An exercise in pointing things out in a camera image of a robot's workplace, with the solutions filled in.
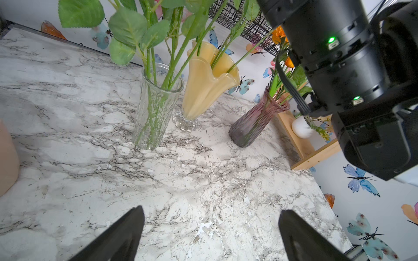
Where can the wooden wall shelf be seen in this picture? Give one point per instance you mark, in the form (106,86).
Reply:
(302,153)

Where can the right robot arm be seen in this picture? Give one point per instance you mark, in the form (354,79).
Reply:
(363,73)

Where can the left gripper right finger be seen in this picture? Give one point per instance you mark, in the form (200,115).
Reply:
(303,243)

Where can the orange yellow tulip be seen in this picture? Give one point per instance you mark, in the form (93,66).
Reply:
(276,84)

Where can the purple ribbed glass vase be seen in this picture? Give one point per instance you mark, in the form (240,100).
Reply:
(247,128)

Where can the clear glass vase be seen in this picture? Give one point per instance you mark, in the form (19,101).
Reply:
(155,108)

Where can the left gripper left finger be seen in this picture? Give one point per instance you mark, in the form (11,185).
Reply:
(117,243)

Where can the green succulent in pink pot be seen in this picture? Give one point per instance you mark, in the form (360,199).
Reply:
(10,164)

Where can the sunflower bouquet in white vase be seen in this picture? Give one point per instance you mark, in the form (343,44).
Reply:
(304,127)

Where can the yellow ruffled glass vase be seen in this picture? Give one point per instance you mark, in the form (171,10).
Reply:
(204,85)

